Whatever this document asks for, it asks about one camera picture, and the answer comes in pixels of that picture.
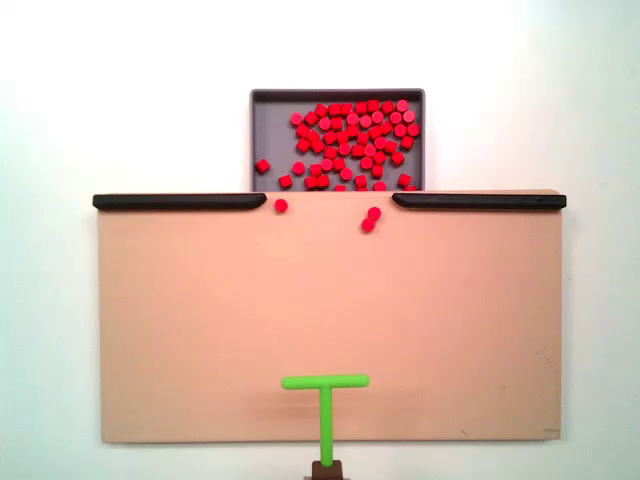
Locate green T-shaped pusher tool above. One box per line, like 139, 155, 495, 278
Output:
280, 373, 371, 480

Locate grey tray container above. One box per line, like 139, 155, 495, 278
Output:
249, 88, 427, 193

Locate beige flat board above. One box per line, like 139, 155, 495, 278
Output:
94, 188, 567, 445

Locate black barrier strip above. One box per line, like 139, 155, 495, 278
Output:
92, 193, 268, 211
391, 192, 568, 211

